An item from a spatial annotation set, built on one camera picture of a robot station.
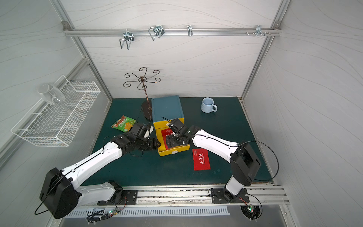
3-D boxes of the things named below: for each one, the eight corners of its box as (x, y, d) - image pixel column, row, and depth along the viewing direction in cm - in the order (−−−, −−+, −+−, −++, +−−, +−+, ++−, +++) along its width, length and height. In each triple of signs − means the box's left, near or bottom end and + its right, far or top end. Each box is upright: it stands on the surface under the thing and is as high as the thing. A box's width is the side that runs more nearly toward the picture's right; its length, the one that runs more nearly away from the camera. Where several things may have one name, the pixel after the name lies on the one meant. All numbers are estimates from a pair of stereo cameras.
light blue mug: (201, 113, 113) (202, 107, 107) (200, 103, 120) (201, 97, 114) (215, 113, 113) (217, 107, 107) (214, 103, 120) (215, 97, 114)
